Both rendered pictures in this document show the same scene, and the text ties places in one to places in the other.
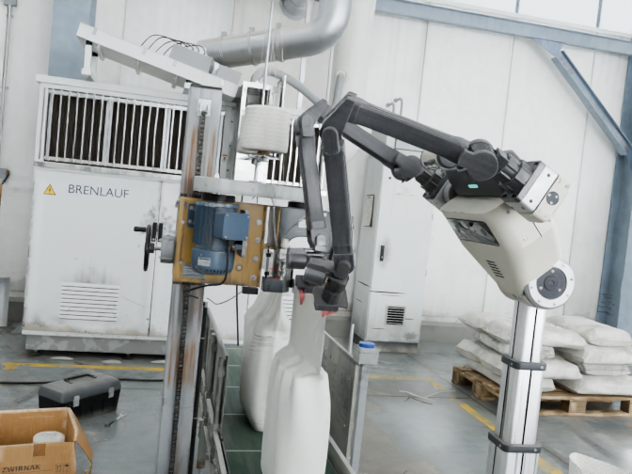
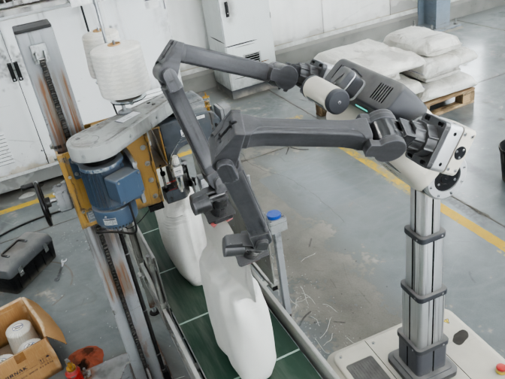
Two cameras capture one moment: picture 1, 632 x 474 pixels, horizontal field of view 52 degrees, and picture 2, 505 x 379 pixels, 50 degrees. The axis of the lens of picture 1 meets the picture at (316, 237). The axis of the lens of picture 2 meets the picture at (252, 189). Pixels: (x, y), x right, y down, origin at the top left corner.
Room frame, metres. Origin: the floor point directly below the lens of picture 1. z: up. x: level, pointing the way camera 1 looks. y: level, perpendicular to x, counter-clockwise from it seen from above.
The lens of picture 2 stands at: (0.54, 0.07, 2.09)
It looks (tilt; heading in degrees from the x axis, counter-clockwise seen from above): 30 degrees down; 353
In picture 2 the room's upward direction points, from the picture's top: 9 degrees counter-clockwise
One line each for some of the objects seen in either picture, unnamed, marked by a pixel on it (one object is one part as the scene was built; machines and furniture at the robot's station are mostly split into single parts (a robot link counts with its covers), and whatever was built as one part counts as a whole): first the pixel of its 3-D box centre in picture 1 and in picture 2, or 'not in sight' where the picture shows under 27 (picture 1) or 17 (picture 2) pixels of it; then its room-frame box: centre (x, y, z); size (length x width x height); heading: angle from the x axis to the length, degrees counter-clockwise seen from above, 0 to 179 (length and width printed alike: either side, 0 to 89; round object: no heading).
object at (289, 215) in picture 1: (301, 239); (183, 133); (2.64, 0.06, 1.21); 0.30 x 0.25 x 0.30; 14
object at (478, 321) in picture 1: (504, 323); (352, 54); (5.21, -1.58, 0.56); 0.66 x 0.43 x 0.15; 101
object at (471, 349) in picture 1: (502, 352); not in sight; (5.20, -1.59, 0.32); 0.67 x 0.42 x 0.14; 107
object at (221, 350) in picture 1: (212, 370); (135, 238); (3.02, 0.42, 0.54); 1.05 x 0.02 x 0.41; 14
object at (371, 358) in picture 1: (366, 354); (274, 222); (2.46, -0.23, 0.81); 0.08 x 0.08 x 0.06; 14
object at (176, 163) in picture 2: (284, 259); (179, 173); (2.44, 0.11, 1.14); 0.05 x 0.04 x 0.16; 104
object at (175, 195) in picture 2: (272, 284); (173, 192); (2.49, 0.15, 1.04); 0.08 x 0.06 x 0.05; 104
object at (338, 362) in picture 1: (322, 374); (228, 204); (3.14, -0.10, 0.54); 1.05 x 0.02 x 0.41; 14
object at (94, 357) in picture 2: not in sight; (86, 358); (2.79, 0.81, 0.02); 0.22 x 0.18 x 0.04; 14
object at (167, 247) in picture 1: (166, 248); (62, 197); (2.46, 0.56, 1.14); 0.11 x 0.06 x 0.11; 14
